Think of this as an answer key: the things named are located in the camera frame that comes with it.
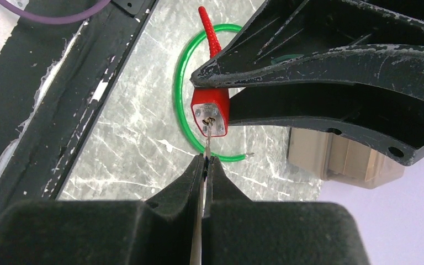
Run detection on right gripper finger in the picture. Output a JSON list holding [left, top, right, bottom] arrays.
[[202, 157, 369, 264], [0, 155, 205, 264]]

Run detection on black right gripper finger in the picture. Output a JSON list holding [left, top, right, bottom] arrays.
[[229, 83, 424, 166], [190, 1, 424, 101]]

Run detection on brown translucent toolbox pink handle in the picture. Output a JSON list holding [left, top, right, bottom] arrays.
[[288, 128, 405, 189]]

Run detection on red cable padlock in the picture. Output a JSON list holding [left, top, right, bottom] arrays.
[[190, 6, 230, 137]]

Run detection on green cable lock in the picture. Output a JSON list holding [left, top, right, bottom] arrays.
[[173, 23, 255, 162]]

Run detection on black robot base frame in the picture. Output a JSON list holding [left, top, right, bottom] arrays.
[[0, 1, 157, 215]]

